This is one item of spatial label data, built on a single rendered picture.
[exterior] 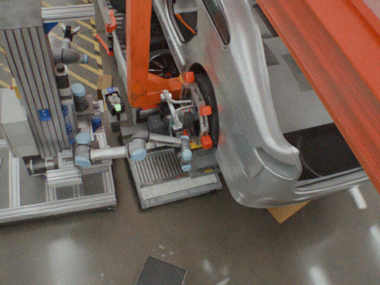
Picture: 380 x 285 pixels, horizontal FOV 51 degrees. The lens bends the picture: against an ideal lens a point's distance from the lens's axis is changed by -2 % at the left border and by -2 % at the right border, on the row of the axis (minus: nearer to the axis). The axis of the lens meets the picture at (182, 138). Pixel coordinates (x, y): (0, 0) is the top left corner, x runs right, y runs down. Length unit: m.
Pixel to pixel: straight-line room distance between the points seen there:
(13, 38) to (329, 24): 1.93
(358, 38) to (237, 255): 3.13
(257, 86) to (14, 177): 2.43
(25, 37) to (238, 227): 2.59
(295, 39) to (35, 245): 3.31
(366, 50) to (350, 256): 3.46
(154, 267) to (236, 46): 1.86
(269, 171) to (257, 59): 0.75
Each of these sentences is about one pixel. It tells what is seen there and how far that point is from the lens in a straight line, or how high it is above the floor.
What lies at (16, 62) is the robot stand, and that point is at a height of 1.76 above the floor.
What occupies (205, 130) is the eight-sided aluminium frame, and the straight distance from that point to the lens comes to 3.33.
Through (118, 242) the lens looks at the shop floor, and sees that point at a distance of 3.87.
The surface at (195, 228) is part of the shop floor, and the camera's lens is 3.95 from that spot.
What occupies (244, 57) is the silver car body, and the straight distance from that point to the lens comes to 2.80.
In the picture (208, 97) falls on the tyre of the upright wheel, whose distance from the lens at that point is 3.30.
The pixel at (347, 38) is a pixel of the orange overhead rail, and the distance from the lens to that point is 1.05.
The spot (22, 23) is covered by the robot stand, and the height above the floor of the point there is 2.03.
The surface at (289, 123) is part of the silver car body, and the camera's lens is 3.64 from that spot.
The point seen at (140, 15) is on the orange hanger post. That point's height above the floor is 1.64.
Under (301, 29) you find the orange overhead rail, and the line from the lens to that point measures 1.08.
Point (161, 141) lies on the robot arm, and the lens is 3.14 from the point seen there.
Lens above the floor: 3.64
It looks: 55 degrees down
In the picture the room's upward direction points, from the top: 10 degrees clockwise
